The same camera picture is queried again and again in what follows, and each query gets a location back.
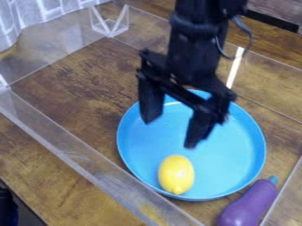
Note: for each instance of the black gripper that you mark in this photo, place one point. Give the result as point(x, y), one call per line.
point(185, 74)

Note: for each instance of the blue round plate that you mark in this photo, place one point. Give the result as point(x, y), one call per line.
point(227, 160)

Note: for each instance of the yellow toy lemon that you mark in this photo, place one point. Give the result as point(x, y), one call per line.
point(177, 174)

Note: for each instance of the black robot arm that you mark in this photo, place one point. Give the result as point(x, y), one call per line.
point(213, 10)

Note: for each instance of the black bar in background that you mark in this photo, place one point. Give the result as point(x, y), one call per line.
point(273, 21)

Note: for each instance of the purple toy eggplant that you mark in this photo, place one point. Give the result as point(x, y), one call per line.
point(246, 210)

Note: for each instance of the white patterned curtain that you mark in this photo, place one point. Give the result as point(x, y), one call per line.
point(23, 13)

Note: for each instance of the clear acrylic enclosure wall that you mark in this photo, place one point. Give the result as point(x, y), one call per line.
point(67, 85)

